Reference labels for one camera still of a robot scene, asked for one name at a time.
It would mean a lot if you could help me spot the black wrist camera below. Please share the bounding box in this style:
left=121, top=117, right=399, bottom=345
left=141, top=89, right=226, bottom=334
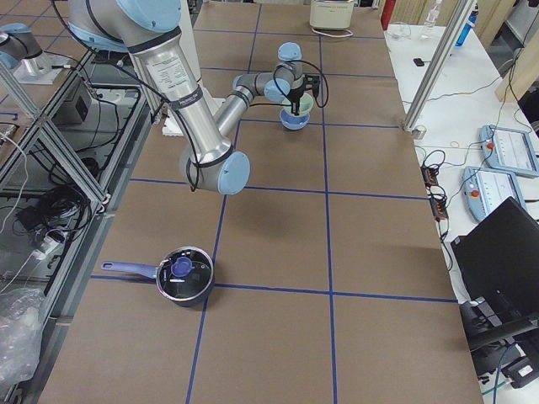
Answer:
left=303, top=74, right=320, bottom=98

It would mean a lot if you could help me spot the blue bowl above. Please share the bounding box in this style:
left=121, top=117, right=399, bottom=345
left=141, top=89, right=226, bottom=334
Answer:
left=280, top=109, right=311, bottom=130

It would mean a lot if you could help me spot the clear plastic bag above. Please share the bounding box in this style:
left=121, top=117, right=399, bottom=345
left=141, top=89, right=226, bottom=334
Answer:
left=1, top=288, right=45, bottom=391

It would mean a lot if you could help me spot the teach pendant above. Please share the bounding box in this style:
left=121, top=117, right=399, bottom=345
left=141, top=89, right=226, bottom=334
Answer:
left=462, top=167, right=526, bottom=221
left=479, top=125, right=538, bottom=178

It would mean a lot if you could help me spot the aluminium frame post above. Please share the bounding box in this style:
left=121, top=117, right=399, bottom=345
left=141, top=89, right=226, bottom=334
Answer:
left=402, top=0, right=476, bottom=140

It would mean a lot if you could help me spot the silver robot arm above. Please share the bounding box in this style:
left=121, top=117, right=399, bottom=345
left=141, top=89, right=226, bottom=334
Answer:
left=1, top=23, right=61, bottom=85
left=68, top=1, right=307, bottom=195

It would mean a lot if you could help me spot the brown table mat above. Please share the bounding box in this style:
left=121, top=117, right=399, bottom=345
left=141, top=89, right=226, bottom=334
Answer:
left=40, top=3, right=482, bottom=403

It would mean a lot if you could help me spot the blue bottle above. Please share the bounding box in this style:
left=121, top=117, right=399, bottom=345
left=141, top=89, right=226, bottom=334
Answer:
left=455, top=1, right=479, bottom=47

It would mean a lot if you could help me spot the clear water bottle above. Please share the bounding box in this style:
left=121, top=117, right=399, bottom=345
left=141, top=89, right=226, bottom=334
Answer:
left=420, top=0, right=443, bottom=40

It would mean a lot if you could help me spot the beige appliance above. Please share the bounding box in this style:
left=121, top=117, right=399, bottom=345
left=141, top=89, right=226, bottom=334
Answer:
left=309, top=0, right=355, bottom=30

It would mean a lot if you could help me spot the black usb hub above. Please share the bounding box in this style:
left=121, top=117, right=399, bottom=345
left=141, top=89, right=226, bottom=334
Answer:
left=421, top=167, right=439, bottom=188
left=430, top=198, right=449, bottom=222

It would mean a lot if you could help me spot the green bowl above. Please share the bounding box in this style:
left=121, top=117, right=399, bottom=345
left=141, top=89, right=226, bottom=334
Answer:
left=283, top=93, right=315, bottom=115

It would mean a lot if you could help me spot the black laptop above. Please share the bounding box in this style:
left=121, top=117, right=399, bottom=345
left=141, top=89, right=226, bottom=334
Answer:
left=451, top=197, right=538, bottom=313

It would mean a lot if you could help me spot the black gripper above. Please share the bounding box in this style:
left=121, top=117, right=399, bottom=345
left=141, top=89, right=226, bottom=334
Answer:
left=287, top=76, right=307, bottom=116

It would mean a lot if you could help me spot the blue saucepan with lid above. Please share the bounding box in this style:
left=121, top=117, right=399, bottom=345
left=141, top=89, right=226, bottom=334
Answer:
left=100, top=246, right=216, bottom=307

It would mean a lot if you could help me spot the black monitor stand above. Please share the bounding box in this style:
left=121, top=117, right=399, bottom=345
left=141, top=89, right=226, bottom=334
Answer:
left=459, top=298, right=538, bottom=389

